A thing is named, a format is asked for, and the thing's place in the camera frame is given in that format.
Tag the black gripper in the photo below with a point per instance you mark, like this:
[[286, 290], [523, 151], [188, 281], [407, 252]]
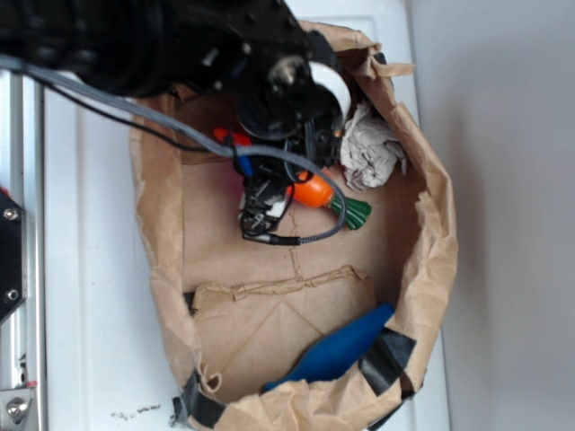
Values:
[[263, 84]]

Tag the orange toy carrot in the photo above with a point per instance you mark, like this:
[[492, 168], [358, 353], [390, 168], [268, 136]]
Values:
[[309, 189]]

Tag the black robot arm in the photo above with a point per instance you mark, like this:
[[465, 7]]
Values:
[[116, 51]]

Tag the crumpled white paper ball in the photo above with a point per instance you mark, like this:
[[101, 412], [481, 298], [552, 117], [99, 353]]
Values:
[[370, 150]]

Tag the brown paper bag tray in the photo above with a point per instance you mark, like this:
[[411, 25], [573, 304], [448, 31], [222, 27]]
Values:
[[235, 315]]

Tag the blue plastic toy cone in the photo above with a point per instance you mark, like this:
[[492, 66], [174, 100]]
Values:
[[332, 356]]

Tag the white plastic bin lid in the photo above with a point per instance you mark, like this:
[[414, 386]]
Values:
[[106, 367]]

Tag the aluminium frame rail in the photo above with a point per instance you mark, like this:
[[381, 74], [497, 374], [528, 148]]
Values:
[[23, 356]]

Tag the black metal bracket plate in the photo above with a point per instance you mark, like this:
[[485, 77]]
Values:
[[12, 255]]

